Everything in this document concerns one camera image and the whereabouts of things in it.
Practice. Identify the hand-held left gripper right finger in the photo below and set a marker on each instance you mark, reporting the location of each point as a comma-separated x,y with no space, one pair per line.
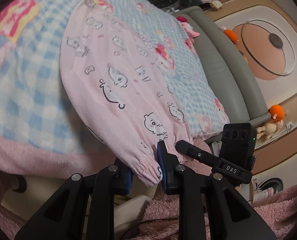
161,165

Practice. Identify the beige plush toy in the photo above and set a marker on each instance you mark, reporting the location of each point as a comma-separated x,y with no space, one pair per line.
268,128

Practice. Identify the pink fluffy rug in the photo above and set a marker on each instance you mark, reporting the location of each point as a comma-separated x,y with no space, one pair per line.
276,217

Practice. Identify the white plush toy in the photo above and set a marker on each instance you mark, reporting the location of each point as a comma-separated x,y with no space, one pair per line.
216,4

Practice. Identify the blue checkered printed blanket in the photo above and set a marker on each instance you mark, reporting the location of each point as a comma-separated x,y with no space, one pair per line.
26,80

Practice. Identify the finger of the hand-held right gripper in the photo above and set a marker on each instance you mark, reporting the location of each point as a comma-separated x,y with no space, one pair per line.
196,153

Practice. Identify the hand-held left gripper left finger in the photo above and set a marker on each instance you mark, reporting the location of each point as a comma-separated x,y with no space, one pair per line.
127,182

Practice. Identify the pink cartoon print pants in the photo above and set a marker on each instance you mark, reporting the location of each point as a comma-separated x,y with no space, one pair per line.
113,80

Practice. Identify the pink plush toy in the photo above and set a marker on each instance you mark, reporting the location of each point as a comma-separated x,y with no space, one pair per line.
188,27

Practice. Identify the orange plush toy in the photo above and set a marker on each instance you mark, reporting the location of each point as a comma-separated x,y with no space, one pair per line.
277,112
231,35

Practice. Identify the grey padded bed headboard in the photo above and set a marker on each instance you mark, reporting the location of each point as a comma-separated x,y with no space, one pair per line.
226,75

